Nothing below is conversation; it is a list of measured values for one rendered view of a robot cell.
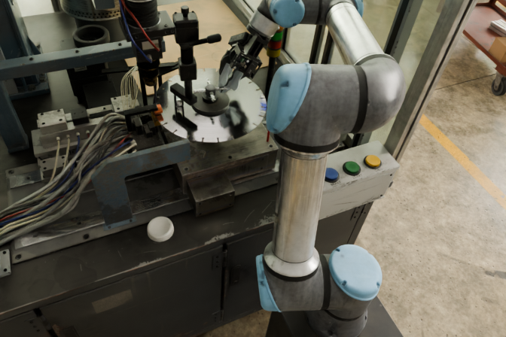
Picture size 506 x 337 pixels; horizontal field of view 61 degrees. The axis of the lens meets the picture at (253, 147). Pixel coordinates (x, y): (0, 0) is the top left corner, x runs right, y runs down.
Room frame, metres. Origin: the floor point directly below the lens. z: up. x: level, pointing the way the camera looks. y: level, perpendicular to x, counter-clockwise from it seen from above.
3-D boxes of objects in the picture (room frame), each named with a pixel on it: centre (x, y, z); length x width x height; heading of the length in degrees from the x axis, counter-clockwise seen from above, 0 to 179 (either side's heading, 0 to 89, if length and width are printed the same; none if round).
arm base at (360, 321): (0.46, -0.24, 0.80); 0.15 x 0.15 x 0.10
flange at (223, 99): (0.96, 0.14, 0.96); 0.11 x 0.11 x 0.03
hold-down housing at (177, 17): (0.90, 0.19, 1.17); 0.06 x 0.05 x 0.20; 109
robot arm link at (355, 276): (0.46, -0.24, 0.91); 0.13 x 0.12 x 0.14; 98
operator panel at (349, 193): (0.81, -0.27, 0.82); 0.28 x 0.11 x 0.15; 118
